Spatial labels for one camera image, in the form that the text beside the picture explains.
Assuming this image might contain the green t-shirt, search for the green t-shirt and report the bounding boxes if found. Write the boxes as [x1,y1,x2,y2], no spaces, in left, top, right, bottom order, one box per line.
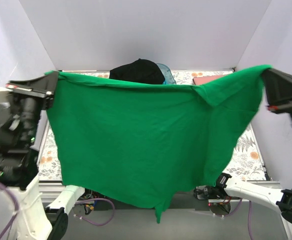
[47,65,270,219]

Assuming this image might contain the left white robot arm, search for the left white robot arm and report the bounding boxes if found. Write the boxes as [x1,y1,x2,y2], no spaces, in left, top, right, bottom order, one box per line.
[0,71,93,240]

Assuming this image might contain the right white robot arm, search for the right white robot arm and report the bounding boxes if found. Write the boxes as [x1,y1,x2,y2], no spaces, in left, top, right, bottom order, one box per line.
[212,68,292,224]

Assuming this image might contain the floral table mat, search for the floral table mat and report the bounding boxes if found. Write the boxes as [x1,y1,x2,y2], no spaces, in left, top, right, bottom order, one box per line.
[38,70,266,182]

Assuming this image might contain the folded pink t-shirt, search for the folded pink t-shirt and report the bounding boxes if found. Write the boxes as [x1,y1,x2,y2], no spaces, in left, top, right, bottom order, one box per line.
[192,74,227,86]

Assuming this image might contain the black t-shirt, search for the black t-shirt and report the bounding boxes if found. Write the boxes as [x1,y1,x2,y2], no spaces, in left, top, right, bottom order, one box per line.
[109,58,165,85]

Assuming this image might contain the blue plastic basket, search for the blue plastic basket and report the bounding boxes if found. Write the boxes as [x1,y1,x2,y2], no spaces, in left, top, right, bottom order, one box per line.
[157,63,176,85]

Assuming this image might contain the aluminium frame rail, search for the aluminium frame rail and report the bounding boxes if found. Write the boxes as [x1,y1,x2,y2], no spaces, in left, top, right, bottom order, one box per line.
[255,181,283,201]

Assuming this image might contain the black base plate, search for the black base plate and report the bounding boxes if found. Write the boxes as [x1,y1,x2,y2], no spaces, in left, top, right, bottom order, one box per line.
[94,186,229,211]

